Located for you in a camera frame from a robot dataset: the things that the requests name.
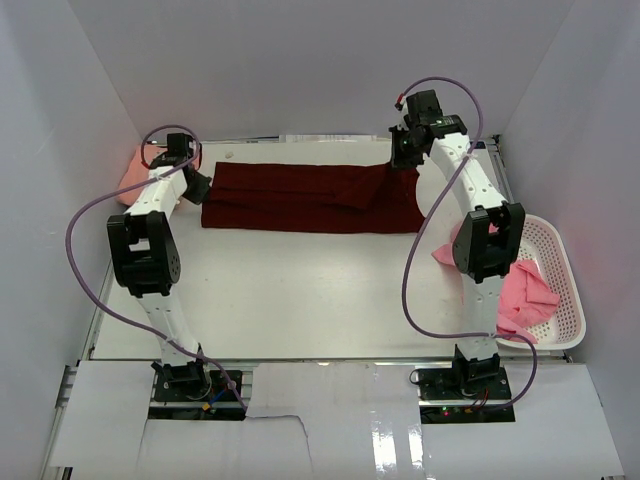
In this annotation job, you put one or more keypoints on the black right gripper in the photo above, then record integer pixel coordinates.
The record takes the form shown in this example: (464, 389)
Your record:
(398, 160)

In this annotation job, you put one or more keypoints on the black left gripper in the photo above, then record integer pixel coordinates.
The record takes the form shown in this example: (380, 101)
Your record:
(199, 194)

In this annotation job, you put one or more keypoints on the dark red t shirt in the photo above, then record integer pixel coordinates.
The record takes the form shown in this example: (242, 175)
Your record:
(328, 199)

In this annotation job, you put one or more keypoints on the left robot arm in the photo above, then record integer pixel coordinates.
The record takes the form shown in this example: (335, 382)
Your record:
(145, 256)

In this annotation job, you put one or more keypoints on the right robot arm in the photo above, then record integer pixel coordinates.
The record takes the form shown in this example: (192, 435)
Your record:
(488, 239)

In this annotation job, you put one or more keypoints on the folded salmon t shirt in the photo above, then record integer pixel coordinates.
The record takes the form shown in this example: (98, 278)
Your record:
(137, 173)

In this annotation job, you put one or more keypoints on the papers behind table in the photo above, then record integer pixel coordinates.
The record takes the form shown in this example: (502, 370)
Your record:
(326, 138)

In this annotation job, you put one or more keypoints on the white perforated plastic basket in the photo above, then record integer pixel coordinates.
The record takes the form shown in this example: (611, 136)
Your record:
(542, 243)

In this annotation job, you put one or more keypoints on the pink t shirt in basket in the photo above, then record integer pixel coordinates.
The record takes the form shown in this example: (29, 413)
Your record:
(526, 301)

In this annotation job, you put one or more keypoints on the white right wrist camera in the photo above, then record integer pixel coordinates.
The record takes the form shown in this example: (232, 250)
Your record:
(401, 107)

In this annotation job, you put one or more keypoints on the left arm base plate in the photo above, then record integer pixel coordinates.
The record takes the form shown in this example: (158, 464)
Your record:
(193, 383)

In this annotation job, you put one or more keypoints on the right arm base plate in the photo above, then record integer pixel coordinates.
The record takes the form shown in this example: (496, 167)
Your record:
(444, 384)

